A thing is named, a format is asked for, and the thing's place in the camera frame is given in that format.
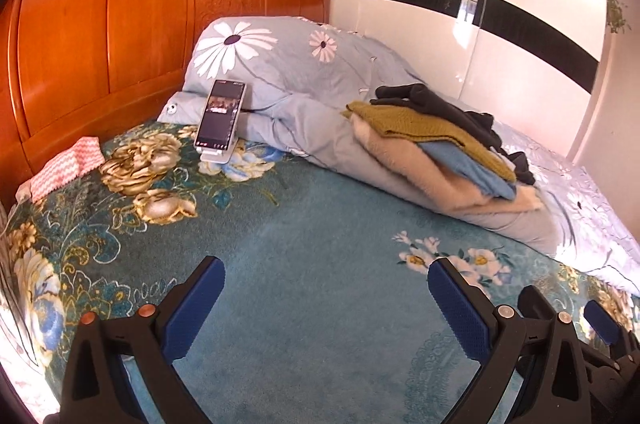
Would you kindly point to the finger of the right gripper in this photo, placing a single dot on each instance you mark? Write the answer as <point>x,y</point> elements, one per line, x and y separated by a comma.
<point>532,304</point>
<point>618,339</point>

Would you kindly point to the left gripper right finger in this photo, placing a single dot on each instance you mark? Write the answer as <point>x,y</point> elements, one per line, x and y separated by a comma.
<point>545,352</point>

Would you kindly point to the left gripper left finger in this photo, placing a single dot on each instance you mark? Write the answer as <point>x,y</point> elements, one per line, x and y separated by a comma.
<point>96,387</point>

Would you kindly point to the black and white fleece jacket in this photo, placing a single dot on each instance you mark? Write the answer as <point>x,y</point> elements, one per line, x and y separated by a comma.
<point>420,98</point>

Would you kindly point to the blue folded garment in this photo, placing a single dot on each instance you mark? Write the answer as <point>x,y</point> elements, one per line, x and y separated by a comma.
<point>454,159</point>

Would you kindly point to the teal floral bed blanket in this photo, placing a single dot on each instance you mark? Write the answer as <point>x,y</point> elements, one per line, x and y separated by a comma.
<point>325,316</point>

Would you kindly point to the beige fleece garment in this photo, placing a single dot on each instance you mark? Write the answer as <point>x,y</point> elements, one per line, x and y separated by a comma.
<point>451,193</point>

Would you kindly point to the pink white striped cloth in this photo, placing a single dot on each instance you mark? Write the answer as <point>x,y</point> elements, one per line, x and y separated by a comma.
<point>78,160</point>

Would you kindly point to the smartphone on white stand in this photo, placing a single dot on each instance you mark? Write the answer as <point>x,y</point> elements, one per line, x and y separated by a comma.
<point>216,138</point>

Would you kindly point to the white black wardrobe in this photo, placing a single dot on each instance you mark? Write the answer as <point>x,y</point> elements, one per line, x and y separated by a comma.
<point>531,63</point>

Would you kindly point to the light blue floral quilt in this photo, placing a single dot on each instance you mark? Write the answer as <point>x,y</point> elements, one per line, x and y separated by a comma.
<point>300,75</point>

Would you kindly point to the orange wooden headboard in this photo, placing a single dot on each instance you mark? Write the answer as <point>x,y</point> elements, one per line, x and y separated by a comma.
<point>73,68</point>

